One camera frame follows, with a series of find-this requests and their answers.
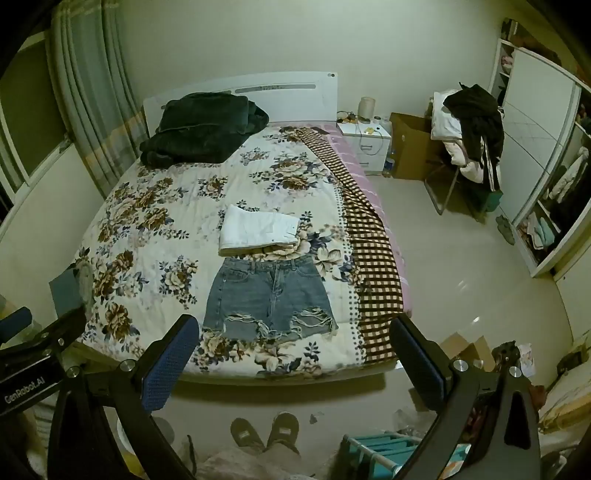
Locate teal storage rack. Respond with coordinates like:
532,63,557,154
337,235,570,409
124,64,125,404
341,430,439,480

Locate white nightstand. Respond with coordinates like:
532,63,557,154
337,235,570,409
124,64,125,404
337,120,393,175

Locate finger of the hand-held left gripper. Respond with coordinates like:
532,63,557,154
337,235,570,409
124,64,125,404
0,308,34,341
0,306,88,370

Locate floral quilt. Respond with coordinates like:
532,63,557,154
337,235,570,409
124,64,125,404
75,122,372,376

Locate window frame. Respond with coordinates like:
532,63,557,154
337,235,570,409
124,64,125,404
0,32,105,282

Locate striped curtain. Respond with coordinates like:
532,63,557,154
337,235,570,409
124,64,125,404
48,0,149,197

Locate pink bed sheet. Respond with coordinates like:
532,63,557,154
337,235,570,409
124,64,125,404
323,121,414,320

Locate large cardboard box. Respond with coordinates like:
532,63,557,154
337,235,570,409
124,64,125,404
390,112,441,181

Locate person's trouser legs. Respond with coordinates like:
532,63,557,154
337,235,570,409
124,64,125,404
196,447,319,480

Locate person's left slipper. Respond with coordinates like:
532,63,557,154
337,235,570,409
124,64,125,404
230,418,266,455

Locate flat cardboard box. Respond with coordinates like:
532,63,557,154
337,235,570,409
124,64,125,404
438,334,500,372

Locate ripped denim shorts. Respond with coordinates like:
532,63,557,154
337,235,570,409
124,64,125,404
201,257,339,344

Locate grey slippers pair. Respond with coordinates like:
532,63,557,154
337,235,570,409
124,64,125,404
495,214,516,246

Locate folding chair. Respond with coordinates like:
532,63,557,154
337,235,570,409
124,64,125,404
424,159,490,217

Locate folded white pants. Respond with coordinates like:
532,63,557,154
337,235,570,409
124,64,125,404
218,204,301,258

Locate brown checkered blanket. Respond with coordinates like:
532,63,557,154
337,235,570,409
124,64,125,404
295,127,405,364

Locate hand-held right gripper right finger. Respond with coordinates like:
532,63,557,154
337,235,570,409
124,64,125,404
390,315,542,480

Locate person's slipper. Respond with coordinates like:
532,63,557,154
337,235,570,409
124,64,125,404
266,412,301,455
230,418,266,455

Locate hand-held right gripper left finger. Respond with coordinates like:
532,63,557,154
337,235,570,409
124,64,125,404
46,314,201,480

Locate pile of white clothes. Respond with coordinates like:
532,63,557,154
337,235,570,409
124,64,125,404
431,91,485,183

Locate person's right slipper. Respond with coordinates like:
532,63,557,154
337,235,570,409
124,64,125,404
266,412,301,455

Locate white bed headboard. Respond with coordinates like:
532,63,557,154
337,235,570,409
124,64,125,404
142,71,338,137

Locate dark green blanket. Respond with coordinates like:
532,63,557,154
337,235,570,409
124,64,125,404
140,92,270,167

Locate black jacket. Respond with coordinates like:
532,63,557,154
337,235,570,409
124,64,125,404
444,83,505,193

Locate white wardrobe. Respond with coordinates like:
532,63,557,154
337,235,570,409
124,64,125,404
488,18,591,279

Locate grey-blue box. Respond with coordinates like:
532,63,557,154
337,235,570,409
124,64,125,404
48,265,88,320

